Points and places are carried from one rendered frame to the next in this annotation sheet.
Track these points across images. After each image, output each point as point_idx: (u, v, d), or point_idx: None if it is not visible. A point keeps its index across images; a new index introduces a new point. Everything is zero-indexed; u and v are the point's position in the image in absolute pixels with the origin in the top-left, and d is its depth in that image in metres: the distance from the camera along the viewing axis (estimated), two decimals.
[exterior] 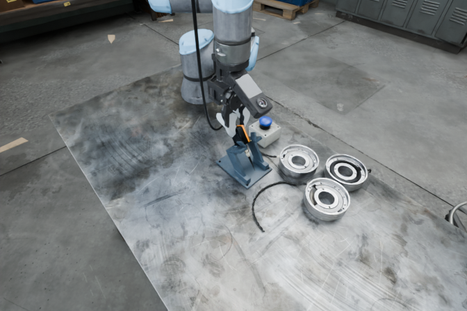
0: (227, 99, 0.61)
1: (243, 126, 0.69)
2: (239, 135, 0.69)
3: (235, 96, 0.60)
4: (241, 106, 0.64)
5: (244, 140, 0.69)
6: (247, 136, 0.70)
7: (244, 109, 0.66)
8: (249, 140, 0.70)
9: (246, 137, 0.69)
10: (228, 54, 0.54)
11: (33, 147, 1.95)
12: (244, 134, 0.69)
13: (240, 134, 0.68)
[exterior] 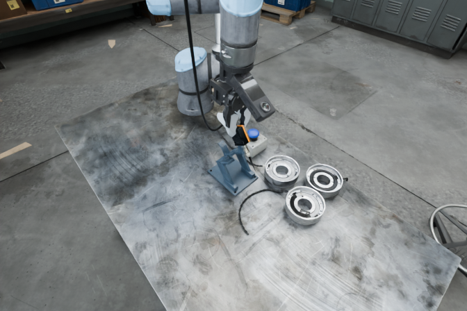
0: (229, 101, 0.61)
1: (243, 126, 0.69)
2: (239, 135, 0.69)
3: (238, 98, 0.60)
4: (243, 107, 0.64)
5: (244, 140, 0.69)
6: (247, 136, 0.70)
7: (245, 110, 0.66)
8: (249, 140, 0.70)
9: (246, 137, 0.69)
10: (234, 57, 0.53)
11: (37, 151, 2.03)
12: (244, 134, 0.69)
13: (240, 134, 0.68)
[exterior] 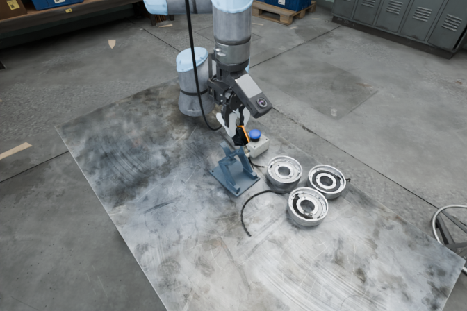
0: (227, 99, 0.61)
1: (243, 127, 0.69)
2: (239, 136, 0.69)
3: (235, 96, 0.61)
4: (241, 106, 0.64)
5: (244, 141, 0.69)
6: (247, 136, 0.70)
7: (244, 109, 0.66)
8: (249, 140, 0.70)
9: (246, 137, 0.70)
10: (228, 54, 0.54)
11: (37, 152, 2.02)
12: (244, 135, 0.69)
13: (240, 135, 0.68)
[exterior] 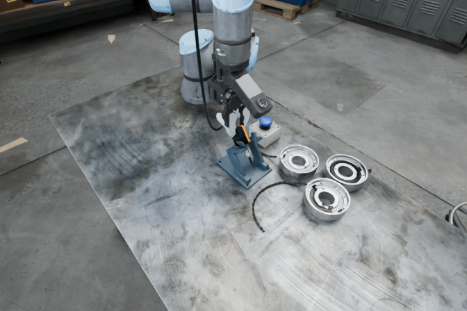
0: (227, 99, 0.61)
1: (243, 126, 0.69)
2: (239, 135, 0.69)
3: (235, 96, 0.61)
4: (241, 106, 0.64)
5: (244, 140, 0.69)
6: (247, 136, 0.70)
7: (244, 109, 0.66)
8: (249, 140, 0.70)
9: (246, 137, 0.69)
10: (228, 54, 0.54)
11: (33, 147, 1.95)
12: (244, 134, 0.69)
13: (240, 134, 0.68)
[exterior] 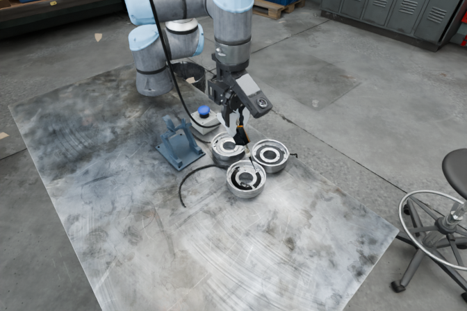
0: (227, 99, 0.61)
1: (242, 127, 0.69)
2: (240, 135, 0.69)
3: (235, 96, 0.61)
4: (241, 106, 0.64)
5: (245, 140, 0.69)
6: (247, 137, 0.70)
7: (244, 109, 0.66)
8: (248, 141, 0.70)
9: (247, 137, 0.70)
10: (228, 54, 0.54)
11: (14, 141, 2.01)
12: (244, 134, 0.69)
13: (240, 134, 0.68)
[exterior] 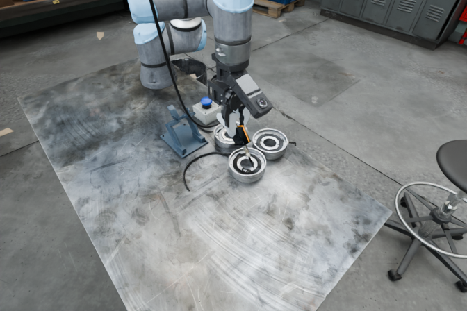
0: (227, 99, 0.61)
1: (243, 127, 0.69)
2: (239, 135, 0.69)
3: (235, 96, 0.61)
4: (241, 106, 0.64)
5: (244, 140, 0.69)
6: (247, 136, 0.70)
7: (244, 109, 0.66)
8: (249, 140, 0.70)
9: (246, 137, 0.70)
10: (228, 54, 0.54)
11: (18, 137, 2.05)
12: (244, 134, 0.69)
13: (240, 134, 0.68)
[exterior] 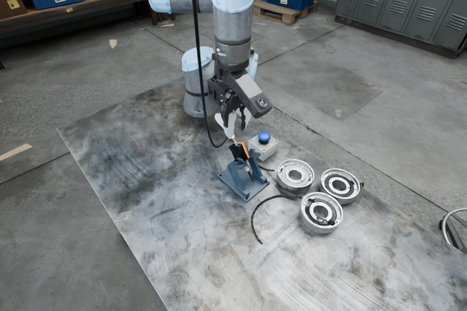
0: (227, 99, 0.61)
1: (243, 144, 0.74)
2: (239, 152, 0.73)
3: (235, 96, 0.61)
4: (241, 106, 0.64)
5: (244, 157, 0.74)
6: (247, 152, 0.74)
7: (244, 108, 0.66)
8: (248, 156, 0.74)
9: (245, 154, 0.74)
10: (228, 54, 0.54)
11: (37, 153, 1.99)
12: (243, 150, 0.73)
13: (240, 151, 0.73)
